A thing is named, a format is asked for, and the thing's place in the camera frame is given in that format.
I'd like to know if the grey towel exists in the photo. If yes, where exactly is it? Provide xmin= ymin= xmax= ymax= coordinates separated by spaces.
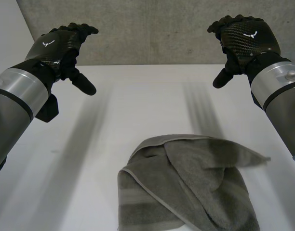
xmin=117 ymin=134 xmax=271 ymax=231

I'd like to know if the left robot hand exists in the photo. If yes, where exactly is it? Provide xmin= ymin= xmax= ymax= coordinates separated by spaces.
xmin=15 ymin=22 xmax=99 ymax=97

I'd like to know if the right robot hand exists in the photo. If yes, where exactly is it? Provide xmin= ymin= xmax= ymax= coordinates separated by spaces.
xmin=207 ymin=14 xmax=292 ymax=89

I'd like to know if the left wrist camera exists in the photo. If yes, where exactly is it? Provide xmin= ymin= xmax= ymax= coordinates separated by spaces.
xmin=35 ymin=93 xmax=59 ymax=124

